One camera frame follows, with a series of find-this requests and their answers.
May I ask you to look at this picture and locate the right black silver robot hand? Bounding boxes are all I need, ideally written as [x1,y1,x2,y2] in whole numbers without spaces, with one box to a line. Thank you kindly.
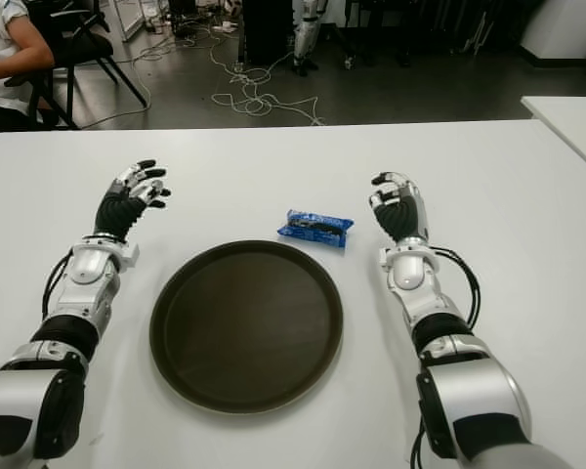
[368,170,431,244]

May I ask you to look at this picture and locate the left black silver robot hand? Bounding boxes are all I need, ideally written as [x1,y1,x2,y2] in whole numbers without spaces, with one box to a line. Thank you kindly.
[93,157,172,243]

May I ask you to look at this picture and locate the blue Oreo cookie packet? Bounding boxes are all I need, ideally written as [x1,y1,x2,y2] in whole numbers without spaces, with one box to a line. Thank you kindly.
[276,208,356,251]

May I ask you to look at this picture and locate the black folding chair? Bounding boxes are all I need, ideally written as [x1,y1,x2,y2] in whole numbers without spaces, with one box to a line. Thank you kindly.
[4,0,148,131]

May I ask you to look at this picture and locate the round dark brown tray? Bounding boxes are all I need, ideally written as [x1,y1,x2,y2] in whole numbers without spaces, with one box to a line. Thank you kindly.
[148,238,345,416]

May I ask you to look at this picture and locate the seated person in white shirt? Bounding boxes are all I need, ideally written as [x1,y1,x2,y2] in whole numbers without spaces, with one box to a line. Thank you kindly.
[0,0,56,150]

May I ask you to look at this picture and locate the white side table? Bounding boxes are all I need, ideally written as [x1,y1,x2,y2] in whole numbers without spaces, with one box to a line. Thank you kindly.
[520,95,586,180]

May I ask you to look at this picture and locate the white board panel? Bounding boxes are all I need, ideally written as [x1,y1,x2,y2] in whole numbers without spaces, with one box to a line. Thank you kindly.
[114,0,150,43]

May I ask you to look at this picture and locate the white humanoid robot legs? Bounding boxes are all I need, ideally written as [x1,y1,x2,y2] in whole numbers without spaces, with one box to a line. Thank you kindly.
[291,0,329,77]

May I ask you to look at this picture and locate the black cabinet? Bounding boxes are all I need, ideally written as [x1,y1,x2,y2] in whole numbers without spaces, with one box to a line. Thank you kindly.
[242,0,297,67]

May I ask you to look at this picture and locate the white box with black base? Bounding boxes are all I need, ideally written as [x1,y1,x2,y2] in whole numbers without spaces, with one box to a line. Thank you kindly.
[519,0,586,67]

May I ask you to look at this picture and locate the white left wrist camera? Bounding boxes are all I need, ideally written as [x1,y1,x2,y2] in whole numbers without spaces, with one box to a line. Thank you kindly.
[119,242,142,270]

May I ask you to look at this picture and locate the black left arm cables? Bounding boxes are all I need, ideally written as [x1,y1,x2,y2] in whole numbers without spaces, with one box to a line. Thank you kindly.
[40,247,75,324]

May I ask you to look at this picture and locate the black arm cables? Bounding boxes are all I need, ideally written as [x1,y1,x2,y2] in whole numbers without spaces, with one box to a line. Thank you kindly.
[430,245,482,326]
[40,247,75,324]

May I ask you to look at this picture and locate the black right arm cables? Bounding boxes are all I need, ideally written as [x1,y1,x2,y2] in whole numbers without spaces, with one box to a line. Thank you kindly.
[430,245,482,326]

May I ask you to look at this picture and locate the tangled white floor cable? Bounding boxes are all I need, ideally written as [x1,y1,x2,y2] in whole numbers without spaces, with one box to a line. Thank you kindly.
[209,26,326,127]

